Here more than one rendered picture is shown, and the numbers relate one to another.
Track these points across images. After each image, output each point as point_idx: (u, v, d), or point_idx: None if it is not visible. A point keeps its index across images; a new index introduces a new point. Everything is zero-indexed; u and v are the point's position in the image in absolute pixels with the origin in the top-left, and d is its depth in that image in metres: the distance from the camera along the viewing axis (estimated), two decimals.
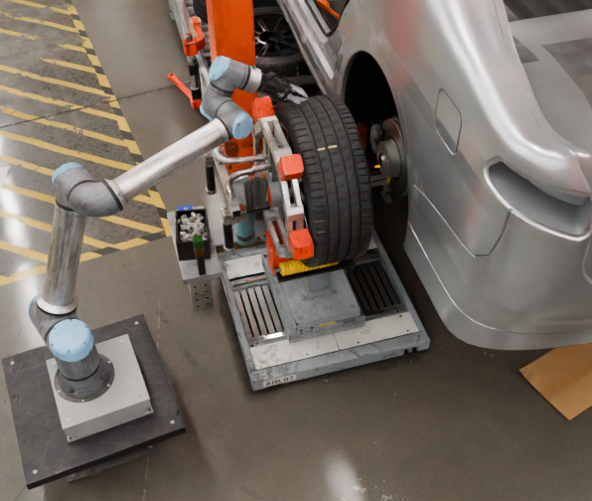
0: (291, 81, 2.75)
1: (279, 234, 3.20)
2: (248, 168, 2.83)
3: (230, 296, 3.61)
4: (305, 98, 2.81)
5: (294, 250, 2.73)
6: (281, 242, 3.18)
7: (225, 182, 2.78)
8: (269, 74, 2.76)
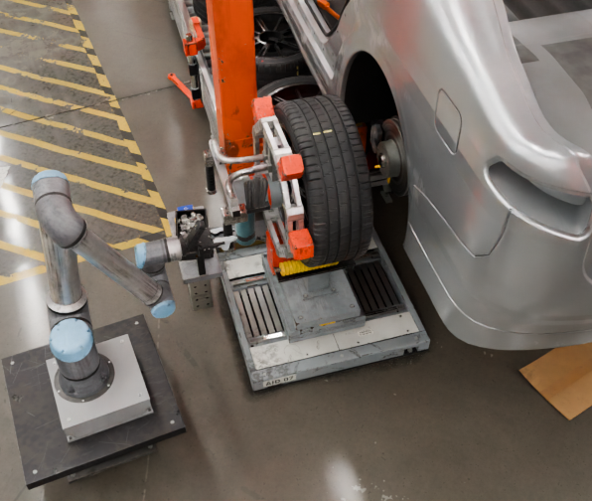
0: (215, 247, 2.81)
1: (279, 234, 3.20)
2: (248, 168, 2.83)
3: (230, 296, 3.61)
4: (232, 231, 2.87)
5: (294, 250, 2.73)
6: (281, 242, 3.18)
7: (225, 182, 2.78)
8: (194, 240, 2.78)
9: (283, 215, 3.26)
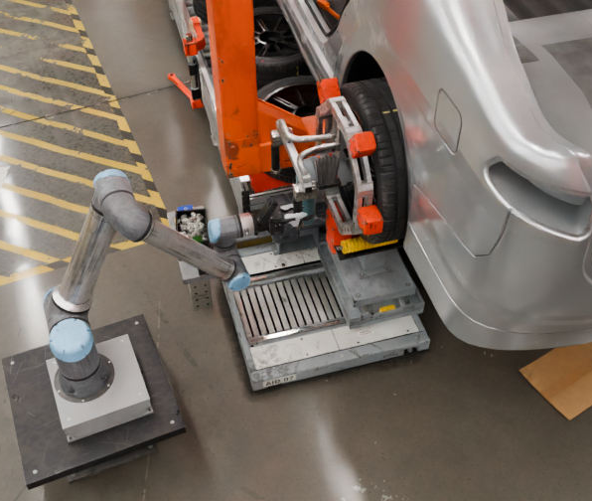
0: (285, 223, 2.90)
1: (340, 213, 3.29)
2: (318, 146, 2.91)
3: (230, 296, 3.61)
4: None
5: (365, 225, 2.82)
6: (342, 221, 3.27)
7: (297, 159, 2.87)
8: (266, 216, 2.87)
9: (343, 195, 3.34)
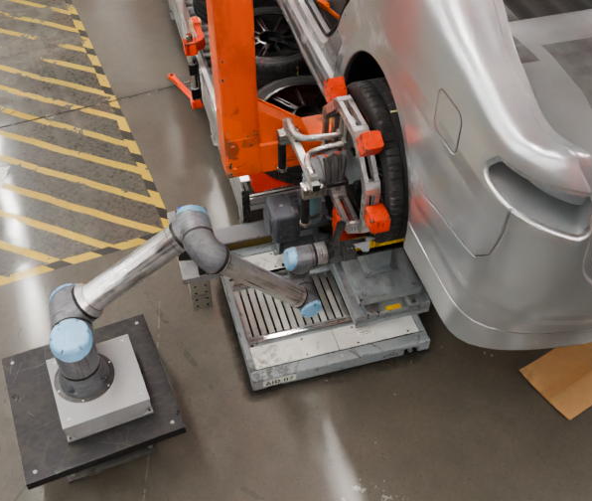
0: (357, 243, 3.05)
1: (347, 212, 3.29)
2: (325, 145, 2.92)
3: (230, 296, 3.61)
4: (372, 239, 3.11)
5: (371, 223, 2.82)
6: (349, 219, 3.27)
7: (304, 158, 2.87)
8: (337, 236, 3.05)
9: (349, 194, 3.35)
